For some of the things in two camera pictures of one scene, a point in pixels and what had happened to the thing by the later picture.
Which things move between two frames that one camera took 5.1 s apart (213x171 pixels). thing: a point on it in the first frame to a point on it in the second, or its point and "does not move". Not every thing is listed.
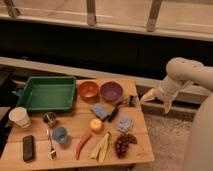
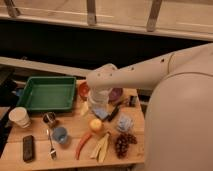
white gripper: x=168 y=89 to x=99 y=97
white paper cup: x=20 y=116 does not move
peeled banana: x=101 y=149 does not move
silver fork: x=52 y=153 does not move
